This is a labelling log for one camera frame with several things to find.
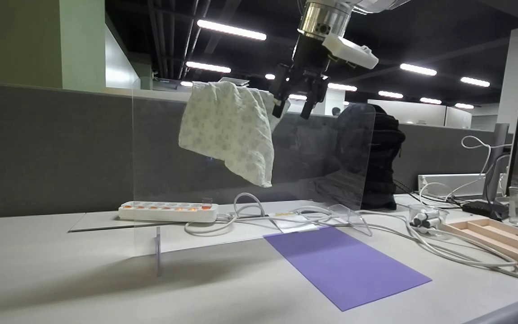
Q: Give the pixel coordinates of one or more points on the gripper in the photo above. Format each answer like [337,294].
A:
[309,56]

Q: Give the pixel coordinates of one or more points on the white patterned cloth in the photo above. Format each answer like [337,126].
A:
[229,130]

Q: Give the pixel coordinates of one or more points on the clear acrylic screen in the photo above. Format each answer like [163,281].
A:
[313,153]

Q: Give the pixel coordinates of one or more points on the black backpack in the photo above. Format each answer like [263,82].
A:
[382,157]

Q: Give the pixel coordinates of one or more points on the white paper slip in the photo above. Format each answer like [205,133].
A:
[292,221]

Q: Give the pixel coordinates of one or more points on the white power strip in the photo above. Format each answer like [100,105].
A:
[167,211]

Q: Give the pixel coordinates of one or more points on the purple paper sheet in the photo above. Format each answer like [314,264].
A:
[344,265]

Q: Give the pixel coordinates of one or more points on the heap of markers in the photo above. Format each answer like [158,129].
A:
[424,220]

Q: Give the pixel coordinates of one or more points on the glass beaker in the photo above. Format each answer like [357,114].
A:
[427,218]

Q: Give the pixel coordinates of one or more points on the grey monitor pole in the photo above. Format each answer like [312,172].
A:
[501,148]

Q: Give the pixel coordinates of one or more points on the black device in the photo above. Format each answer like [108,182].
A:
[484,209]

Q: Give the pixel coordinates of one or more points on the wooden tray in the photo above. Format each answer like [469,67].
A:
[502,240]

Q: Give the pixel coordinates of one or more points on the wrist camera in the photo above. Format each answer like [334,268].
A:
[351,51]

